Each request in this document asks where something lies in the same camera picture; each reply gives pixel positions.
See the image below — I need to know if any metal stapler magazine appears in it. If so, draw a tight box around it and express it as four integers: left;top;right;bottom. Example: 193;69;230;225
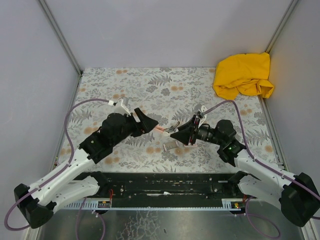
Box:
164;121;181;133

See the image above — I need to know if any staple box tray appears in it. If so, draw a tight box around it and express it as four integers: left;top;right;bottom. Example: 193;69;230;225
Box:
163;140;179;152

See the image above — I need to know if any red staple box sleeve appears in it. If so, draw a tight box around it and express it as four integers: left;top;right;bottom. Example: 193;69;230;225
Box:
184;140;198;148

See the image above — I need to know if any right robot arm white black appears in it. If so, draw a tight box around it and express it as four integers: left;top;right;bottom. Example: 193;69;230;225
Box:
170;115;320;227

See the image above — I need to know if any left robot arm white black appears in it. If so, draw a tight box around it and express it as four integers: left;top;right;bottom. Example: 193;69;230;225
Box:
13;108;158;229

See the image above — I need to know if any floral patterned mat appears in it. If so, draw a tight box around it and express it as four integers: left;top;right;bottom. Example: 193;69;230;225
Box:
56;67;278;173

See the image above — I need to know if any yellow cloth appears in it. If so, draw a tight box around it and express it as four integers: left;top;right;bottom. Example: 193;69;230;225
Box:
212;52;275;100

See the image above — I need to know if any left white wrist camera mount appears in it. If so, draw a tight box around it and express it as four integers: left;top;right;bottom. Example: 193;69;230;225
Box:
114;97;131;116

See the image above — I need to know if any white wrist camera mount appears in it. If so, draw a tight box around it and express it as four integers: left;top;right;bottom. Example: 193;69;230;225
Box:
194;104;208;127
114;97;131;116

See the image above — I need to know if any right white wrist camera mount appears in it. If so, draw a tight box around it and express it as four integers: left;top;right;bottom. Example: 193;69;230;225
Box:
194;104;208;127

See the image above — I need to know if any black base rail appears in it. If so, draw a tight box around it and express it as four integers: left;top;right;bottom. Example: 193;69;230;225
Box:
48;171;247;211

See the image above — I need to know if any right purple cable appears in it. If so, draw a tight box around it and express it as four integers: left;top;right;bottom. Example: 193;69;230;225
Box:
199;99;320;238

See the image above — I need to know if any purple cable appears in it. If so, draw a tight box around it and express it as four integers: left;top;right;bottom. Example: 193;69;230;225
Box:
4;98;118;240
199;99;320;238

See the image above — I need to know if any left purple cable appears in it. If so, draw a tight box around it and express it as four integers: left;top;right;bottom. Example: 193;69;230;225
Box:
4;98;118;240

